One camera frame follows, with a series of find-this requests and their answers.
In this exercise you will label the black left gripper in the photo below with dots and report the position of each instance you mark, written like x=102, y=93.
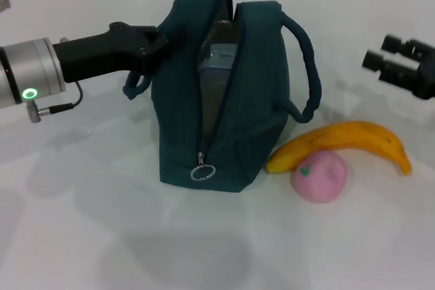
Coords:
x=102, y=52

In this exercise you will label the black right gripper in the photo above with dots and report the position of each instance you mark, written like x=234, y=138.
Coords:
x=425, y=83

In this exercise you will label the clear box with blue lid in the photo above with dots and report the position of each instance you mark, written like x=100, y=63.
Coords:
x=217, y=62

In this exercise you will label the yellow banana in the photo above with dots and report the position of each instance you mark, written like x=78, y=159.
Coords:
x=357, y=133

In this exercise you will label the dark teal insulated bag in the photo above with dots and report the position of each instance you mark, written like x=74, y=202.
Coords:
x=265, y=100

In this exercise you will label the pink toy peach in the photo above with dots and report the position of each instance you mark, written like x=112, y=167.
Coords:
x=321, y=181

